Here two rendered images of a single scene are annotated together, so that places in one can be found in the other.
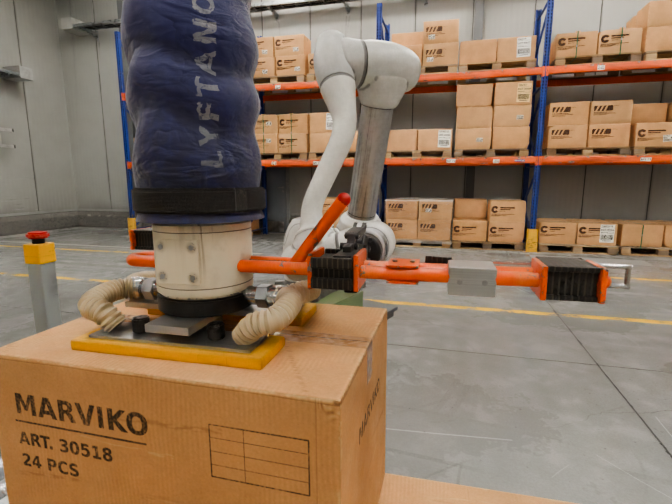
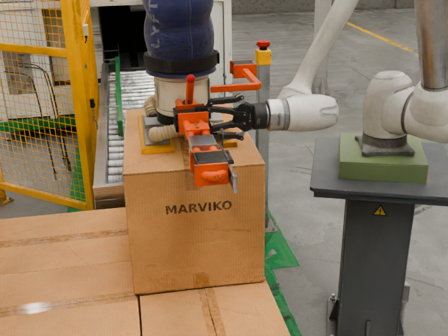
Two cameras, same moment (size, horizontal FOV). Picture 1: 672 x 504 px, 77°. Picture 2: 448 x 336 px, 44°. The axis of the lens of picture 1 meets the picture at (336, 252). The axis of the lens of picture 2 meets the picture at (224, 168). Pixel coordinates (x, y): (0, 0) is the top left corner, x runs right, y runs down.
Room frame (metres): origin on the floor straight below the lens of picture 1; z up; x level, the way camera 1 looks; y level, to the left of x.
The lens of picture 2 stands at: (0.19, -1.39, 1.56)
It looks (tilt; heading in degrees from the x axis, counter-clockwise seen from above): 24 degrees down; 67
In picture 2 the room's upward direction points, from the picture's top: 1 degrees counter-clockwise
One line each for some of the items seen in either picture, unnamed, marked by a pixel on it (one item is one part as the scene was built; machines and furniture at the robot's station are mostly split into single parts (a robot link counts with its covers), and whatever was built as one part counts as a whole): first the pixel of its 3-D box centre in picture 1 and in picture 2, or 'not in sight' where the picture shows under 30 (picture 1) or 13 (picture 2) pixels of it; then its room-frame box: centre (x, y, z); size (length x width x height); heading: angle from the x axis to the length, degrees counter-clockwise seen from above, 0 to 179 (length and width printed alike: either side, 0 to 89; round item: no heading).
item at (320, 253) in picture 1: (337, 267); (191, 119); (0.69, 0.00, 1.07); 0.10 x 0.08 x 0.06; 166
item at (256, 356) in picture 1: (178, 334); (154, 127); (0.66, 0.26, 0.97); 0.34 x 0.10 x 0.05; 76
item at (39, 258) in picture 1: (54, 375); (262, 144); (1.46, 1.05, 0.50); 0.07 x 0.07 x 1.00; 77
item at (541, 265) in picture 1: (566, 279); (208, 167); (0.61, -0.34, 1.07); 0.08 x 0.07 x 0.05; 76
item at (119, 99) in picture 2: not in sight; (113, 88); (0.93, 2.15, 0.60); 1.60 x 0.10 x 0.09; 77
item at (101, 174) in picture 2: not in sight; (105, 121); (0.80, 1.82, 0.50); 2.31 x 0.05 x 0.19; 77
